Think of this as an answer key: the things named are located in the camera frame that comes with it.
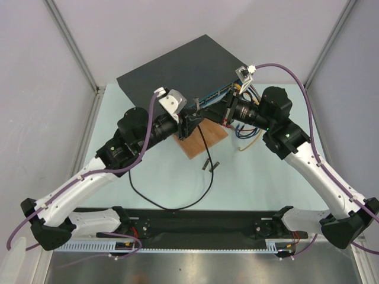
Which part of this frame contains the silver SFP module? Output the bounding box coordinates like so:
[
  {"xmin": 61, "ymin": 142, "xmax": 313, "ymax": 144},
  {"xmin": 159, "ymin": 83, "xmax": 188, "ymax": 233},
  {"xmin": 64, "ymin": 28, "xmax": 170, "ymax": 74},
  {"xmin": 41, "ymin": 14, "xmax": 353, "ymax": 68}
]
[
  {"xmin": 194, "ymin": 97, "xmax": 200, "ymax": 112},
  {"xmin": 209, "ymin": 162, "xmax": 220, "ymax": 173},
  {"xmin": 202, "ymin": 158, "xmax": 210, "ymax": 170}
]

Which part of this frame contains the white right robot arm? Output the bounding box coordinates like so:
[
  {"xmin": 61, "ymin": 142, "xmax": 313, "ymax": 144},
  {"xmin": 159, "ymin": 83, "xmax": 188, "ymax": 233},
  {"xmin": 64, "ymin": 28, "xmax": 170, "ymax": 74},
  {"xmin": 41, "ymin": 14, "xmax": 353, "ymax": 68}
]
[{"xmin": 198, "ymin": 86, "xmax": 378, "ymax": 249}]

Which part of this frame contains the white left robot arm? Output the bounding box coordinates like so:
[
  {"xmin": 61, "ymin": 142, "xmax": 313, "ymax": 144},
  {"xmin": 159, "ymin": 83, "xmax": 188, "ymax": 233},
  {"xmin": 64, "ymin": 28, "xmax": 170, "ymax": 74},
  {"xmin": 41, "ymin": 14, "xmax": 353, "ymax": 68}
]
[{"xmin": 21, "ymin": 107, "xmax": 203, "ymax": 251}]

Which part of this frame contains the wooden board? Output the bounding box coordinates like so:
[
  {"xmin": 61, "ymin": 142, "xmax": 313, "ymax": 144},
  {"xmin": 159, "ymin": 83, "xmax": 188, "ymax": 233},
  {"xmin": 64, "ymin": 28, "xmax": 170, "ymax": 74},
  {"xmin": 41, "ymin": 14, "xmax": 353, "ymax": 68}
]
[{"xmin": 172, "ymin": 119, "xmax": 229, "ymax": 160}]

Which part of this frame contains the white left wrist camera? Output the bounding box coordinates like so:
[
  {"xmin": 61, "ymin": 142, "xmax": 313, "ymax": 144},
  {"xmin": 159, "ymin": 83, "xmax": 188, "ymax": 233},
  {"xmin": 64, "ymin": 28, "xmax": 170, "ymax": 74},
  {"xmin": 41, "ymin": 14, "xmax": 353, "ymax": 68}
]
[{"xmin": 154, "ymin": 87, "xmax": 187, "ymax": 124}]

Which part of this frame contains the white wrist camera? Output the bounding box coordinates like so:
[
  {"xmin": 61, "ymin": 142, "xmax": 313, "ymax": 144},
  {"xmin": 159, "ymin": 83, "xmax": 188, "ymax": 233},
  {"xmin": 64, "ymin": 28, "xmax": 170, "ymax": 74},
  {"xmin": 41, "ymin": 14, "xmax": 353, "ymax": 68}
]
[
  {"xmin": 235, "ymin": 65, "xmax": 256, "ymax": 95},
  {"xmin": 154, "ymin": 87, "xmax": 187, "ymax": 124}
]

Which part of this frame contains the blue patch cable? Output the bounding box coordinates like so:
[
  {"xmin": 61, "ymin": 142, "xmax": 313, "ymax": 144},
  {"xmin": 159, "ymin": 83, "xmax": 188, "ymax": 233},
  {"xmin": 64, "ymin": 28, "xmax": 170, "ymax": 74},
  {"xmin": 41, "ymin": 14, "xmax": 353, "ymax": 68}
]
[{"xmin": 233, "ymin": 124, "xmax": 261, "ymax": 140}]

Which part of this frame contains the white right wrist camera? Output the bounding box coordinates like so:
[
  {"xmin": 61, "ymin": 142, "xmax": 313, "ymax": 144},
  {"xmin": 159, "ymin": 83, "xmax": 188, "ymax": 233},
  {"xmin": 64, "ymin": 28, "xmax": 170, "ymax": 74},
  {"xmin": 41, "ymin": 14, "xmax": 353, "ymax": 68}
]
[{"xmin": 235, "ymin": 65, "xmax": 256, "ymax": 95}]

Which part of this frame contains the dark network switch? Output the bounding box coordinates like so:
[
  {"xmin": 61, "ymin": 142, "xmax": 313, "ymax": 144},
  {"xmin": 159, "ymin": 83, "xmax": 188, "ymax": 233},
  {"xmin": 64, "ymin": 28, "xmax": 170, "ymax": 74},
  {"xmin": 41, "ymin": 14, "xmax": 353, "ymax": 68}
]
[{"xmin": 117, "ymin": 34, "xmax": 247, "ymax": 109}]

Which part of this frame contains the black cable teal plug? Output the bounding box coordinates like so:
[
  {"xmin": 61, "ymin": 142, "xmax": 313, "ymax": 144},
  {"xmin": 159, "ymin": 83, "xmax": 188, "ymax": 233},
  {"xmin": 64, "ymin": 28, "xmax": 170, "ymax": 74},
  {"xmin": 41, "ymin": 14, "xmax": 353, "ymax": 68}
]
[{"xmin": 129, "ymin": 126, "xmax": 216, "ymax": 211}]

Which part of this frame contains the aluminium frame rail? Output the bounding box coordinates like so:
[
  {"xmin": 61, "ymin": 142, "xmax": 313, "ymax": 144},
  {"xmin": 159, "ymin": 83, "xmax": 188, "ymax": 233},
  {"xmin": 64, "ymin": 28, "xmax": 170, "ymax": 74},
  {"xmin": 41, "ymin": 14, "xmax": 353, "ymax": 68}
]
[{"xmin": 43, "ymin": 0, "xmax": 105, "ymax": 175}]

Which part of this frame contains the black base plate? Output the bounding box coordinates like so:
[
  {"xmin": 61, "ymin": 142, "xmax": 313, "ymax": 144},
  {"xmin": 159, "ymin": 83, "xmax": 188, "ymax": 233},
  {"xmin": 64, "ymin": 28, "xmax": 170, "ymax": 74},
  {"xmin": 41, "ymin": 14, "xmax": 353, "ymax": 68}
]
[{"xmin": 73, "ymin": 207, "xmax": 309, "ymax": 250}]

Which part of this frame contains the white slotted cable duct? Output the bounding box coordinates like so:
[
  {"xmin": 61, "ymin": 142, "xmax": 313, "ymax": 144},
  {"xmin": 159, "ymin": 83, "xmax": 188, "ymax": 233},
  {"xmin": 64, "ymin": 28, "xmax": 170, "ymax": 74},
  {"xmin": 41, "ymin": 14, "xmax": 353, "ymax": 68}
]
[{"xmin": 53, "ymin": 240, "xmax": 293, "ymax": 254}]

